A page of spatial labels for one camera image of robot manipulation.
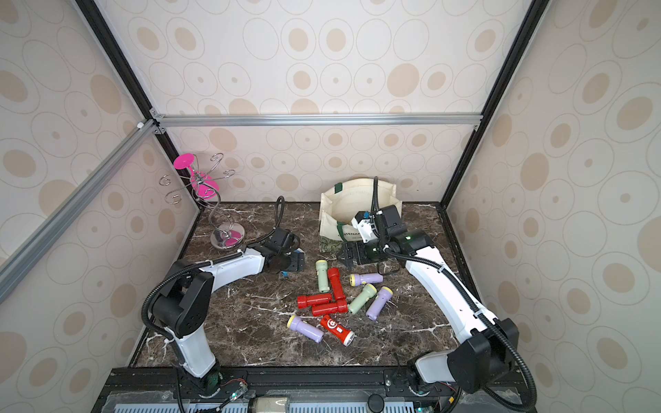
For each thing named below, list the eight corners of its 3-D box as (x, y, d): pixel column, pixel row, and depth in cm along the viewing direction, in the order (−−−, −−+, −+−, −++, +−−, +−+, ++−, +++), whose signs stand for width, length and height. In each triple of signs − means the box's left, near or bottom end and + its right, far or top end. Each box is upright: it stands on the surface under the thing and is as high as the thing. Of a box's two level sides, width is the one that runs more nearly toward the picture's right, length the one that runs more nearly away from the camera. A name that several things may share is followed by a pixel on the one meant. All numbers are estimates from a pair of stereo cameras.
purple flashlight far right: (363, 313, 89) (364, 309, 86) (382, 289, 95) (384, 284, 92) (373, 321, 87) (374, 317, 84) (392, 296, 93) (394, 291, 90)
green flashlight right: (353, 316, 87) (353, 313, 86) (344, 307, 90) (344, 304, 88) (377, 292, 93) (378, 289, 91) (368, 284, 95) (369, 281, 93)
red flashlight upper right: (335, 301, 91) (335, 298, 89) (327, 272, 99) (327, 268, 97) (347, 298, 92) (347, 295, 90) (338, 269, 99) (338, 266, 98)
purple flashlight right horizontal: (349, 286, 95) (349, 281, 92) (348, 277, 97) (349, 273, 95) (382, 286, 95) (383, 282, 92) (381, 277, 97) (382, 273, 95)
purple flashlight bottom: (287, 327, 86) (285, 323, 83) (293, 318, 88) (291, 313, 85) (319, 345, 82) (318, 341, 79) (324, 334, 84) (324, 330, 81)
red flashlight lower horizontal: (312, 316, 88) (312, 312, 85) (312, 307, 90) (311, 303, 87) (347, 312, 89) (348, 308, 86) (346, 303, 91) (346, 298, 88)
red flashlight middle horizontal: (298, 309, 90) (297, 305, 87) (298, 299, 92) (297, 295, 90) (332, 305, 91) (332, 301, 88) (331, 296, 93) (331, 292, 91)
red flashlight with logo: (319, 325, 86) (319, 321, 83) (327, 316, 88) (326, 312, 85) (347, 347, 82) (348, 344, 79) (354, 337, 84) (355, 333, 81)
